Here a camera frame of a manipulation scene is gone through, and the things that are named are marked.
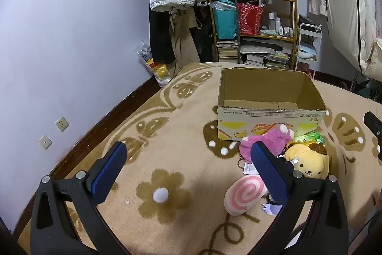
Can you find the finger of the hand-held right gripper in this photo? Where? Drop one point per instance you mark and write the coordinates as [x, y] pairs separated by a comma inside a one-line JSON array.
[[373, 126]]

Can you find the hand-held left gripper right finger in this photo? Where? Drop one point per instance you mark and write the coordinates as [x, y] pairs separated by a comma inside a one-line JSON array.
[[268, 171]]

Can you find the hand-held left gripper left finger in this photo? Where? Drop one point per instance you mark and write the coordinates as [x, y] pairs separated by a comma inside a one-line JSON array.
[[110, 174]]

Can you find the white paper tag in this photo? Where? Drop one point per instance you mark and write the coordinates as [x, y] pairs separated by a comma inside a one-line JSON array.
[[249, 169]]

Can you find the pink swirl plush toy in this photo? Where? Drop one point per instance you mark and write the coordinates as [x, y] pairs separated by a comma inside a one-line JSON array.
[[244, 193]]

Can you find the purple white plush doll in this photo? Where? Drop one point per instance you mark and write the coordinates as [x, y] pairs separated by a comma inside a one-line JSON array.
[[271, 208]]

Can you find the yellow dog plush toy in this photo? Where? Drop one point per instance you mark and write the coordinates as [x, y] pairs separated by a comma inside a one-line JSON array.
[[310, 167]]

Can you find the cardboard box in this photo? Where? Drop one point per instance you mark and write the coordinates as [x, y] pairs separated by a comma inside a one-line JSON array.
[[268, 120]]

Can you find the green snack packet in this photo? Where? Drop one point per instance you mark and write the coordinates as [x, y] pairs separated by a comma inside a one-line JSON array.
[[309, 138]]

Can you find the cream quilt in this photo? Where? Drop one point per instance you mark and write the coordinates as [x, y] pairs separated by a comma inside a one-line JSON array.
[[376, 60]]

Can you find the white cart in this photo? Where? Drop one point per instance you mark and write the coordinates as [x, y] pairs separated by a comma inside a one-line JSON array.
[[309, 43]]

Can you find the pile of books and papers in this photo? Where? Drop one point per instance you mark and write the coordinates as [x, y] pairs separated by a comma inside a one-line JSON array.
[[265, 56]]

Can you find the plastic bag of toys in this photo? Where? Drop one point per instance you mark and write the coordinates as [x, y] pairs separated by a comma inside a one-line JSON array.
[[153, 66]]

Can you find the white hanging duvet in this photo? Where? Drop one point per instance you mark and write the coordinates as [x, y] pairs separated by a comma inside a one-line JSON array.
[[346, 13]]

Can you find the stack of books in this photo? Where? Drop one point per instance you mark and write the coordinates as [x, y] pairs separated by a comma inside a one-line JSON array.
[[227, 51]]

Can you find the yellow shelf rack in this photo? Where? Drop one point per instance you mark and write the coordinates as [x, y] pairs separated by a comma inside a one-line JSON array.
[[294, 19]]

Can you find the group of white bottles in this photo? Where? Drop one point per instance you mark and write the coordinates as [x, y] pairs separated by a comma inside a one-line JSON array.
[[279, 26]]

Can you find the black coat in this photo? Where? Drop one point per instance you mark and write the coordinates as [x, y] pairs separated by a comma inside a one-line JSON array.
[[159, 37]]

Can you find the black hanging garment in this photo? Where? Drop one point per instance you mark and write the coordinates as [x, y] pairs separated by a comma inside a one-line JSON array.
[[204, 37]]

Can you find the beige trench coat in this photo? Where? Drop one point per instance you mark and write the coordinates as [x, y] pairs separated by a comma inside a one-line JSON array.
[[183, 43]]

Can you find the red patterned bag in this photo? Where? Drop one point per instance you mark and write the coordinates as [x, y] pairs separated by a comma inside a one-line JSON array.
[[250, 17]]

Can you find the teal bag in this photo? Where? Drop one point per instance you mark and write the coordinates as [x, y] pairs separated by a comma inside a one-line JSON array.
[[225, 22]]

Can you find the wall socket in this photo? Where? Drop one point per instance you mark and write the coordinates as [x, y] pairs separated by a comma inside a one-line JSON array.
[[45, 142], [62, 124]]

